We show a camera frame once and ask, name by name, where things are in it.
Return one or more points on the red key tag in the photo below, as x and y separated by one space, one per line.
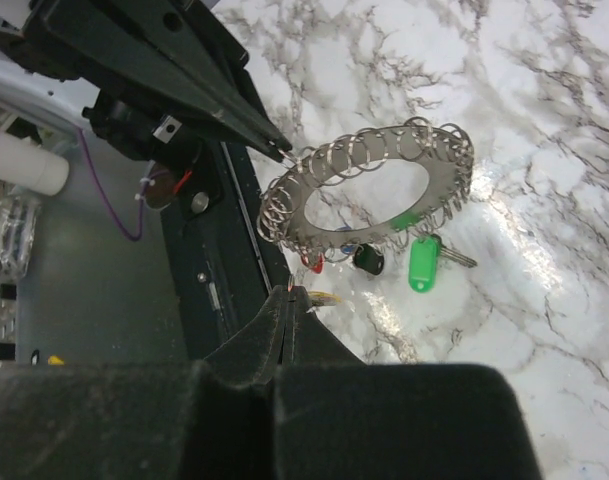
313 261

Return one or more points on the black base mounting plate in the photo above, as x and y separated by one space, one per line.
222 270

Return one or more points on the blue key tag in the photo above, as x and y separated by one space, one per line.
346 251

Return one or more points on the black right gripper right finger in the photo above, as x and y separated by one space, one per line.
396 421

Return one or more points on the green key tag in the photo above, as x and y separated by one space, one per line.
424 255

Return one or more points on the clear plastic bag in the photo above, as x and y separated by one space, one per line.
18 218

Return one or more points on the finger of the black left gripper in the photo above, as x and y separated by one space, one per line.
205 76
159 70

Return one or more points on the black key fob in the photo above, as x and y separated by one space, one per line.
368 259

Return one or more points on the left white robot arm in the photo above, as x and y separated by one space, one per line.
154 79

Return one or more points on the yellow key tag with key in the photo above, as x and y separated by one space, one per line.
318 299

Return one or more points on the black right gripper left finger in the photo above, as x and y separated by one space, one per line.
136 421

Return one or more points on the silver key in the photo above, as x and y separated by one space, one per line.
456 256

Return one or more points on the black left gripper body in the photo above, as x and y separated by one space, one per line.
134 115

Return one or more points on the white plastic bottle red cap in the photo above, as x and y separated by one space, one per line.
31 167

